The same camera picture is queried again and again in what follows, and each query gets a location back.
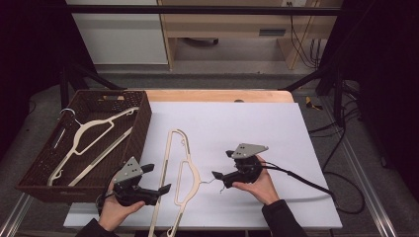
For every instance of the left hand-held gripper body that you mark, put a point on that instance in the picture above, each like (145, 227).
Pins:
(129, 171)

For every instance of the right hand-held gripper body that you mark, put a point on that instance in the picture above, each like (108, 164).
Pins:
(247, 150)

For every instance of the cream plastic clothes hanger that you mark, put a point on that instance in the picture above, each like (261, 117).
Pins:
(99, 122)
(198, 179)

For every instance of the brown woven plastic basket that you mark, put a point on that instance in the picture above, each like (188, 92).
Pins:
(138, 125)

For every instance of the person's right hand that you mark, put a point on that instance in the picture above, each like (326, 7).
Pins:
(263, 187)

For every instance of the person's left hand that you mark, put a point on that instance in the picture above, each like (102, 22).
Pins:
(113, 212)

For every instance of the white board mat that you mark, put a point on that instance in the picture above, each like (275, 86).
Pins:
(243, 125)

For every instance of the yellow and black tool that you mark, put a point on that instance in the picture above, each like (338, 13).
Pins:
(311, 104)

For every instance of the black chair base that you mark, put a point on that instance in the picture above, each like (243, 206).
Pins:
(202, 41)

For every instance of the light wooden desk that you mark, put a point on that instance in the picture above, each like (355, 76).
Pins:
(224, 23)

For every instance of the white cabinet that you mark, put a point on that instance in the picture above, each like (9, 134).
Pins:
(122, 36)

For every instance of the black slanted frame strut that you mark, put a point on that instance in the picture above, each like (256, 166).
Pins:
(316, 77)
(89, 75)

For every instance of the aluminium rail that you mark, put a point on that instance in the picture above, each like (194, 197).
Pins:
(15, 217)
(369, 184)

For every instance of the black horizontal frame bar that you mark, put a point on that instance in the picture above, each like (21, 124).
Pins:
(197, 10)

